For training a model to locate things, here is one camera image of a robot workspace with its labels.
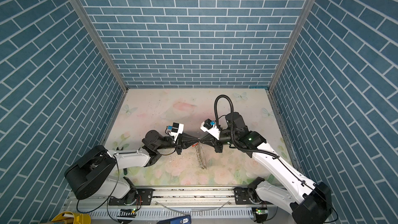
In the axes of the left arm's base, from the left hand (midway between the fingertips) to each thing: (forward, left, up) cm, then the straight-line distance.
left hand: (200, 144), depth 68 cm
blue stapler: (-26, +7, -18) cm, 32 cm away
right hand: (+2, -2, -1) cm, 3 cm away
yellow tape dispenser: (-25, +53, -15) cm, 60 cm away
